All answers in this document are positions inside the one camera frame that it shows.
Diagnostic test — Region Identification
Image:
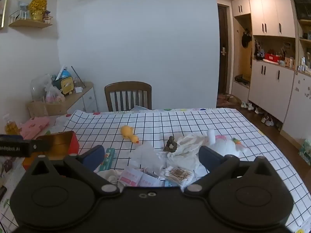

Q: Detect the crumpled white plastic bag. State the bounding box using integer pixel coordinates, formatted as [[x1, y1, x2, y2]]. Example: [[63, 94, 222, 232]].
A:
[[159, 133, 212, 173]]

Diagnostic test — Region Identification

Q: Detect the red storage box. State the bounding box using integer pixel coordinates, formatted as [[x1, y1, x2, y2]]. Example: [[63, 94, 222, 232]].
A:
[[264, 53, 282, 63]]

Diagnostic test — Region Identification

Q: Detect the wooden chair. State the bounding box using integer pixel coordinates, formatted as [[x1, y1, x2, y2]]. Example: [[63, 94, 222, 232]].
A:
[[104, 81, 152, 112]]

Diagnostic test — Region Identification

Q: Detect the white roll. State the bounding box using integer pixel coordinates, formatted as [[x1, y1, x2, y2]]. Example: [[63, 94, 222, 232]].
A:
[[206, 129, 216, 144]]

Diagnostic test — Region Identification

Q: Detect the wooden sideboard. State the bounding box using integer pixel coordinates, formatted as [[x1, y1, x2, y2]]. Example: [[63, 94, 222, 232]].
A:
[[28, 82, 99, 117]]

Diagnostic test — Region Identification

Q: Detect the white tissue packet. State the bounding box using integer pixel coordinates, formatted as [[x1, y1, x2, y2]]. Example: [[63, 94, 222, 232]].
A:
[[98, 148, 116, 171]]

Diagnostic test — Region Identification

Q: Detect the red tin box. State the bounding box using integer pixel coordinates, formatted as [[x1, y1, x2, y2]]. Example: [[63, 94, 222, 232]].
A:
[[23, 130, 80, 171]]

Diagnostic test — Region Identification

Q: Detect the large cabinet wall unit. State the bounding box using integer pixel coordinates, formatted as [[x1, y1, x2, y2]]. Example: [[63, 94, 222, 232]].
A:
[[231, 0, 311, 141]]

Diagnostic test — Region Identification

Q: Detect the pink white packet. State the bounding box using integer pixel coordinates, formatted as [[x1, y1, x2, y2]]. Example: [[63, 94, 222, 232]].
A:
[[140, 173, 161, 187], [118, 168, 144, 187]]

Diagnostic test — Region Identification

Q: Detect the dark brown hair scrunchie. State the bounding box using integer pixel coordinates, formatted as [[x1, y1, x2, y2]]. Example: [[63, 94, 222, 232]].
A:
[[163, 136, 178, 153]]

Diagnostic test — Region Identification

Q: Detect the clear plastic jar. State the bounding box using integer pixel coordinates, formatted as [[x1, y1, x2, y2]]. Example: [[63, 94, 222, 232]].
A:
[[30, 74, 52, 102]]

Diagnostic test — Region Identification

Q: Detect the plastic bag of toys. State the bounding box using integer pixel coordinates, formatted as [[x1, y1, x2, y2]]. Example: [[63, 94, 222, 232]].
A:
[[45, 84, 66, 103]]

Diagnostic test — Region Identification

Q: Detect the green patterned bag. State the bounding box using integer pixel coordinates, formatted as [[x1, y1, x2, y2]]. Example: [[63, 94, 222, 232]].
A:
[[299, 138, 311, 165]]

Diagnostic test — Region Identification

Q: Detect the white plush toy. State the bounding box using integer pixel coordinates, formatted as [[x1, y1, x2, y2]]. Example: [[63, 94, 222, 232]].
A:
[[210, 135, 247, 158]]

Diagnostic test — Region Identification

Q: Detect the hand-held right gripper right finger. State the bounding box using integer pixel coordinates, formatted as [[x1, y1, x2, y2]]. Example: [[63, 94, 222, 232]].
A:
[[183, 146, 276, 196]]

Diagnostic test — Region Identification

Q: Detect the cotton swab packet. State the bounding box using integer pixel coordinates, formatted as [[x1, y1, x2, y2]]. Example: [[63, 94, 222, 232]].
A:
[[165, 166, 195, 190]]

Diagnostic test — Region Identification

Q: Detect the yellow rubber duck toy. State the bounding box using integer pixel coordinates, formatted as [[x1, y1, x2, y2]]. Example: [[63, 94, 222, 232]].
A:
[[121, 125, 140, 144]]

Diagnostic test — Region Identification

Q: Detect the amber liquid bottle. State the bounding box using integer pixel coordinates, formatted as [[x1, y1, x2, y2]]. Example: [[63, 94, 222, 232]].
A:
[[3, 114, 21, 135]]

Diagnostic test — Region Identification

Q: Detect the wooden crate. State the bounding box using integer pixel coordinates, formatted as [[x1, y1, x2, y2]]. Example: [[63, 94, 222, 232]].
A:
[[28, 101, 68, 117]]

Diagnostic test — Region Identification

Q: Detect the black tray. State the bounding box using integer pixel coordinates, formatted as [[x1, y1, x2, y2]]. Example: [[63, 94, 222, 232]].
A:
[[234, 75, 251, 86]]

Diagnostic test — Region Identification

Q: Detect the pink printed cloth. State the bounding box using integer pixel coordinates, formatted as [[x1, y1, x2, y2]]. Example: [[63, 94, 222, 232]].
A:
[[19, 116, 50, 140]]

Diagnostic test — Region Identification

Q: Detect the row of shoes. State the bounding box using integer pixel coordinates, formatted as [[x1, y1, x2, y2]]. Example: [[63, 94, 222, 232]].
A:
[[240, 101, 282, 131]]

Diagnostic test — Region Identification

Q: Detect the golden ornament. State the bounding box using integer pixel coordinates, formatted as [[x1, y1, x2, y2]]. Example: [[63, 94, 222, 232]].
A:
[[29, 0, 48, 21]]

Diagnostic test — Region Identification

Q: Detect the wooden wall shelf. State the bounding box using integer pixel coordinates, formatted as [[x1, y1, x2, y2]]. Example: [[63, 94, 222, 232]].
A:
[[8, 11, 53, 29]]

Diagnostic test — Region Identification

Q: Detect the black checked white tablecloth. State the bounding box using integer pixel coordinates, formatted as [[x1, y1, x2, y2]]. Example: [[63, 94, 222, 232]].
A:
[[0, 108, 311, 233]]

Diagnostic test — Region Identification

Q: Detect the dotted white cloth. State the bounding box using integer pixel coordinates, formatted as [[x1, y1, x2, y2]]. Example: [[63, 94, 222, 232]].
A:
[[52, 114, 73, 132]]

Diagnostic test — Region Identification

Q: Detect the thin black stick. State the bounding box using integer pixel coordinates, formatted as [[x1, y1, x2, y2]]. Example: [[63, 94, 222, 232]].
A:
[[71, 66, 86, 88]]

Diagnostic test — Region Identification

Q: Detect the hanging black bag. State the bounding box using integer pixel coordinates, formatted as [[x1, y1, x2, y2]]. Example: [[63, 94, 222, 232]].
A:
[[241, 28, 252, 48]]

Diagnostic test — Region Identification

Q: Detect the dark door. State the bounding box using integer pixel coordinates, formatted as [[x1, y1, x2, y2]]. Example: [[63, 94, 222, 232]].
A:
[[217, 3, 230, 95]]

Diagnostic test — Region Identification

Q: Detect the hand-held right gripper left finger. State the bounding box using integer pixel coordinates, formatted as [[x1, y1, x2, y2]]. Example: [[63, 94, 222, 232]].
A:
[[30, 145, 121, 196]]

